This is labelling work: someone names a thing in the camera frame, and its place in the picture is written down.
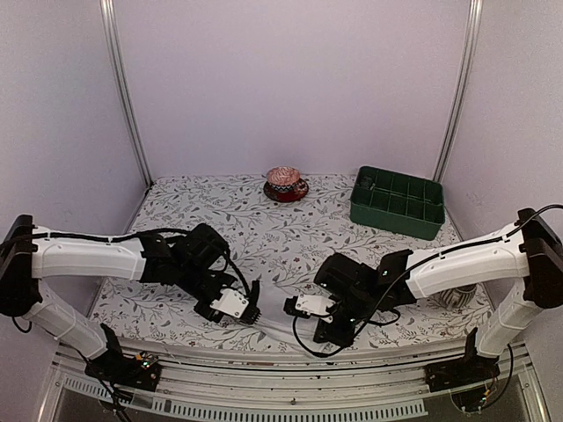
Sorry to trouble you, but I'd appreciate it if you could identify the left aluminium frame post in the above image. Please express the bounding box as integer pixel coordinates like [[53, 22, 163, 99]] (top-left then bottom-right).
[[99, 0, 153, 189]]

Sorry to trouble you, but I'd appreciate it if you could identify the dark red saucer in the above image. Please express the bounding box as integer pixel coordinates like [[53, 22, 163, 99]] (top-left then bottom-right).
[[263, 178, 309, 203]]

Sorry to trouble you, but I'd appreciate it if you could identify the white black-trimmed underwear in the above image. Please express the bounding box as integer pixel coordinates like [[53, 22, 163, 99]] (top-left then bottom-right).
[[252, 318, 315, 344]]

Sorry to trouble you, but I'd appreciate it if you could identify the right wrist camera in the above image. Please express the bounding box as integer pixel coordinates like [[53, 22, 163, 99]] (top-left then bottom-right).
[[283, 294, 336, 318]]

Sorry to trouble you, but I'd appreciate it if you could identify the green divided organizer tray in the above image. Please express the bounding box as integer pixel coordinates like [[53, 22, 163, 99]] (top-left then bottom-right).
[[350, 166, 445, 241]]

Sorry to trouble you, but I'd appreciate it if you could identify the striped glass mug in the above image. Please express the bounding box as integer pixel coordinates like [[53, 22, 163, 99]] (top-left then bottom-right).
[[436, 284, 477, 309]]

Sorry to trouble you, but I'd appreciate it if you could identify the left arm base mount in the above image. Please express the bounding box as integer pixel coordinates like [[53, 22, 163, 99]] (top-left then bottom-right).
[[84, 324, 162, 392]]

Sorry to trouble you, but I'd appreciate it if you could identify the right aluminium frame post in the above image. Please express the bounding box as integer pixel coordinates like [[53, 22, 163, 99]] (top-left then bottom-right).
[[433, 0, 484, 183]]

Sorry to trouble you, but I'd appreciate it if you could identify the aluminium frame post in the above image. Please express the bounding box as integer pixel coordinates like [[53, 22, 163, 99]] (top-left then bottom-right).
[[99, 0, 153, 189], [433, 0, 484, 183]]

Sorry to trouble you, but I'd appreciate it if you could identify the floral tablecloth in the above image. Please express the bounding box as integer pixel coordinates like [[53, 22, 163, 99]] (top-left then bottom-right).
[[83, 173, 503, 353]]

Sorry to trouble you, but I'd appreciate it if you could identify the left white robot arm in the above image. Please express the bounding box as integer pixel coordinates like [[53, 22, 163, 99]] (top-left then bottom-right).
[[1, 215, 251, 382]]

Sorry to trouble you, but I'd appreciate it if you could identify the red patterned bowl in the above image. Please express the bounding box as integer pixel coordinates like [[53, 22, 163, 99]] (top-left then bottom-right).
[[267, 166, 301, 193]]

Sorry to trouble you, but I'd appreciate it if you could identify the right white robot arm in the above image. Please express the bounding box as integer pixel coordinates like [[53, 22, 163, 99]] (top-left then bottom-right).
[[313, 208, 562, 383]]

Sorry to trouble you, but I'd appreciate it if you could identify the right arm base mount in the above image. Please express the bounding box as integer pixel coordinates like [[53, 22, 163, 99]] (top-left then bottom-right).
[[424, 328, 500, 392]]

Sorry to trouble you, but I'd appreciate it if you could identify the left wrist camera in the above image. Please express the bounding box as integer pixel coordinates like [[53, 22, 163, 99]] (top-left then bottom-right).
[[210, 280, 261, 325]]

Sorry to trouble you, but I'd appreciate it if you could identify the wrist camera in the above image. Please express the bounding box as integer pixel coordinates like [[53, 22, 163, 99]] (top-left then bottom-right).
[[210, 280, 261, 325], [283, 294, 336, 318]]

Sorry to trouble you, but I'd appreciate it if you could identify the front aluminium rail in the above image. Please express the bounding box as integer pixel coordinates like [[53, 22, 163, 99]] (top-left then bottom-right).
[[37, 337, 551, 422]]

